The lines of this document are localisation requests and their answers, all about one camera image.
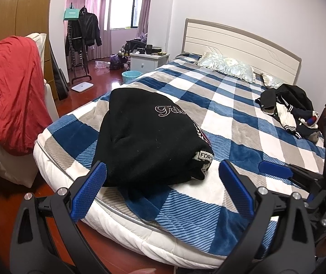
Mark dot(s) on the white bed headboard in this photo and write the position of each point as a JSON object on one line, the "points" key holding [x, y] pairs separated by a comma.
{"points": [[237, 42]]}

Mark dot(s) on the white bathroom scale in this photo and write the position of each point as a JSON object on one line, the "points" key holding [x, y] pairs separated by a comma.
{"points": [[82, 86]]}

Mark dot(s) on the wooden wardrobe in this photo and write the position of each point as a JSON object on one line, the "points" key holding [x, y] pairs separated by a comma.
{"points": [[14, 11]]}

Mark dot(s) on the black leather jacket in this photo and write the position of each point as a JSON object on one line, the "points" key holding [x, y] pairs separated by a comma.
{"points": [[87, 28]]}

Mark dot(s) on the white nightstand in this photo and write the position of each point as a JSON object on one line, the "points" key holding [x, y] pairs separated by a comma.
{"points": [[145, 62]]}

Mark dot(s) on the purple plastic bag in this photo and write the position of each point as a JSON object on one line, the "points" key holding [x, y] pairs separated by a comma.
{"points": [[115, 62]]}

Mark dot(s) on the red duvet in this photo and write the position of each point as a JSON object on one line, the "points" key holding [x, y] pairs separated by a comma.
{"points": [[11, 91]]}

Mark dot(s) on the black bag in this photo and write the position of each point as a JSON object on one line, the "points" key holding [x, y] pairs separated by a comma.
{"points": [[135, 45]]}

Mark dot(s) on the large floral pillow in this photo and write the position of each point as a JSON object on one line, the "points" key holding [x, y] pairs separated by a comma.
{"points": [[228, 64]]}

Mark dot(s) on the white mattress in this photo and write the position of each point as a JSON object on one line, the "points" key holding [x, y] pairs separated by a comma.
{"points": [[123, 228]]}

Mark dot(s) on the window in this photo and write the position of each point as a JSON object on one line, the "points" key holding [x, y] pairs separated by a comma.
{"points": [[123, 5]]}

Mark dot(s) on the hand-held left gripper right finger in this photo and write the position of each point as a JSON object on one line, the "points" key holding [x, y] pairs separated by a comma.
{"points": [[235, 188]]}

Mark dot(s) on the pile of dark clothes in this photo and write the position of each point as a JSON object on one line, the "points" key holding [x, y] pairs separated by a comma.
{"points": [[294, 94]]}

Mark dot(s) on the black flat case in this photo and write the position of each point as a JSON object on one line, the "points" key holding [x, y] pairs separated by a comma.
{"points": [[59, 82]]}

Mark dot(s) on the navy garment red-blue patch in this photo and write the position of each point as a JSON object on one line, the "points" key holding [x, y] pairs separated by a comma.
{"points": [[305, 131]]}

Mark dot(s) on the black red varsity jacket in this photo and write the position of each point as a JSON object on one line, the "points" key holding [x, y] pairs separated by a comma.
{"points": [[145, 137]]}

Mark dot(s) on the black clothes rack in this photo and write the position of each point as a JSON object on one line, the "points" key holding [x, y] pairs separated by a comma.
{"points": [[81, 77]]}

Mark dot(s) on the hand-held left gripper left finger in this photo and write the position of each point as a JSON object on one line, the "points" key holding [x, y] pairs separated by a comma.
{"points": [[90, 191]]}

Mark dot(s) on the light blue bucket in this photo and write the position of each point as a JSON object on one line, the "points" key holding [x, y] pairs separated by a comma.
{"points": [[131, 77]]}

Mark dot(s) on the bed with blue checked sheet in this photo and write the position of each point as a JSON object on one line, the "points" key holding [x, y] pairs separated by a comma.
{"points": [[237, 111]]}

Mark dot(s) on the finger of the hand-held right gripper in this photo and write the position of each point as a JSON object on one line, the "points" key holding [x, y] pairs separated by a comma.
{"points": [[318, 202], [275, 169]]}

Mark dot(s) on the black cup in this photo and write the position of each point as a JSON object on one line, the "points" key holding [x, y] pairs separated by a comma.
{"points": [[149, 49]]}

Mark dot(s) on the grey garment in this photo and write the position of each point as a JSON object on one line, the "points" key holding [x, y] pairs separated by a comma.
{"points": [[314, 137]]}

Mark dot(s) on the pink curtains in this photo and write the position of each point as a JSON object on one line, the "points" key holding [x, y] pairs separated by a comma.
{"points": [[103, 8]]}

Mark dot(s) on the small floral pillow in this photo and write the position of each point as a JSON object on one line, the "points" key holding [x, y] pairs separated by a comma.
{"points": [[271, 80]]}

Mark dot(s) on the teal shopping bag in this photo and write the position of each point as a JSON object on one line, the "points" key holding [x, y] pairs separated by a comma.
{"points": [[71, 13]]}

